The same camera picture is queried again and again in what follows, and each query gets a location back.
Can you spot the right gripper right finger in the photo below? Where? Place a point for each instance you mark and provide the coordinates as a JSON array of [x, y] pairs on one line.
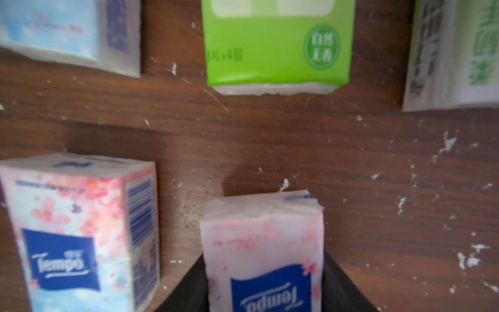
[[339, 293]]

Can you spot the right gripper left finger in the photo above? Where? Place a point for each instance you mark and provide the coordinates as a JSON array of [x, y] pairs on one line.
[[191, 293]]

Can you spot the blue pink Tempo pack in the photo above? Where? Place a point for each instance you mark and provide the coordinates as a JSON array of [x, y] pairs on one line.
[[86, 229]]

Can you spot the green tissue pack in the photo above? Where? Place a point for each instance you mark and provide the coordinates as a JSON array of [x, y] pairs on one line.
[[278, 47], [453, 60]]

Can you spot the pink Tempo tissue pack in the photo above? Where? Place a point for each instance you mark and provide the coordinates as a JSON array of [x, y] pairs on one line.
[[104, 35]]

